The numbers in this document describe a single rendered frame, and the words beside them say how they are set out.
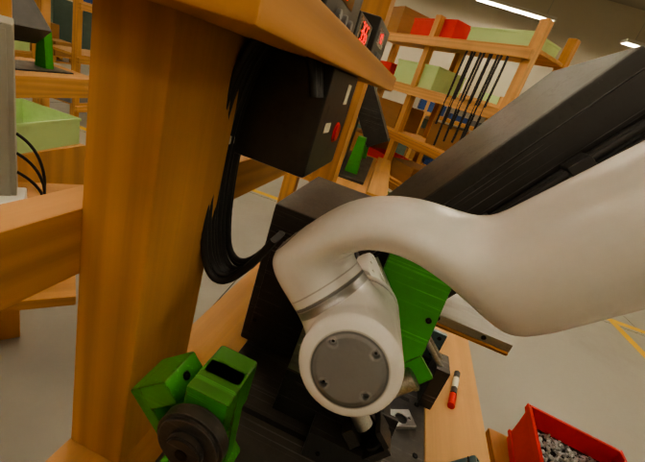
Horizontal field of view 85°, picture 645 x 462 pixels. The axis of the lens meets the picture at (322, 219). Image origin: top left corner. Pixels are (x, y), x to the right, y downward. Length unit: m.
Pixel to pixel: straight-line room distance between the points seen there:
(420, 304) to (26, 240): 0.54
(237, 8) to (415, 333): 0.55
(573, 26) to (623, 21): 0.94
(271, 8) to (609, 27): 10.40
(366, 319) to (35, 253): 0.34
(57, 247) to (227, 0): 0.34
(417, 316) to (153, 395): 0.41
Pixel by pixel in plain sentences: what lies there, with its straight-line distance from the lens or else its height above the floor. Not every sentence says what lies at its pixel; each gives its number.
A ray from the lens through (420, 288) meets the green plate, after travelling 0.63.
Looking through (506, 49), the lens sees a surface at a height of 2.06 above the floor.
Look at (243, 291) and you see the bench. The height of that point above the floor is 0.88.
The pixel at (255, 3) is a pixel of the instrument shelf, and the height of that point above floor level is 1.51.
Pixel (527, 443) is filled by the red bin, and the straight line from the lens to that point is 1.06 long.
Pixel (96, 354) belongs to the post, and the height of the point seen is 1.07.
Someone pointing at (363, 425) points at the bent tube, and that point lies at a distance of 0.69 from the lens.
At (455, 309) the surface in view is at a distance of 0.82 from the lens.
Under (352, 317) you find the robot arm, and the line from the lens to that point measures 0.29.
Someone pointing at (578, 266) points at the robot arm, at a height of 1.43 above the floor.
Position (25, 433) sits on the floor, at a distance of 1.88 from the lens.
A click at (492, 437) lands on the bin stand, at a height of 0.80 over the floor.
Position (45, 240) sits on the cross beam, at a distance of 0.47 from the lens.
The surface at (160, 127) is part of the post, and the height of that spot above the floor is 1.40.
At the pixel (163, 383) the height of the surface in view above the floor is 1.15.
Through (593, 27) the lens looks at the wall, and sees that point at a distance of 10.46.
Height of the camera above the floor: 1.49
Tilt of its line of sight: 21 degrees down
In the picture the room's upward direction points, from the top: 18 degrees clockwise
